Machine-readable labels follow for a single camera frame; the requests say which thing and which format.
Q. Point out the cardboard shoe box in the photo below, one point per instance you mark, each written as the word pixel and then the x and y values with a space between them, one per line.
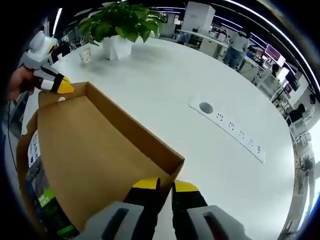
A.
pixel 100 150

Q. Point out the white table socket panel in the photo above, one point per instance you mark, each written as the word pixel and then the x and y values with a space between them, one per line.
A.
pixel 232 127

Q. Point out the white blue soft wipes pack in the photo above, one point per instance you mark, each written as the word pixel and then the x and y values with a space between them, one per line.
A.
pixel 34 147

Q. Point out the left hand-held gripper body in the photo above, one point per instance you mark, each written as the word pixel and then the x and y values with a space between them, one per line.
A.
pixel 38 51

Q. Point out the person's left hand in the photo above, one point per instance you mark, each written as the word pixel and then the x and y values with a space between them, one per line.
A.
pixel 21 80

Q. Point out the dark box green label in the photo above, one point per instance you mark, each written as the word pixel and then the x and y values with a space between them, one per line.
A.
pixel 47 200

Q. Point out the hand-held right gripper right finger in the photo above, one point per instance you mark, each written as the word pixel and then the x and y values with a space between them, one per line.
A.
pixel 186 205

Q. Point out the green potted plant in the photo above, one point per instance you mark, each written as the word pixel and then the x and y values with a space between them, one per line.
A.
pixel 122 22

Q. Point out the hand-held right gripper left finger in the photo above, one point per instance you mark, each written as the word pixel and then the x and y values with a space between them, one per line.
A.
pixel 140 197

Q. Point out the pink computer monitor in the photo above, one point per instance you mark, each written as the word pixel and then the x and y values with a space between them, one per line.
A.
pixel 275 53

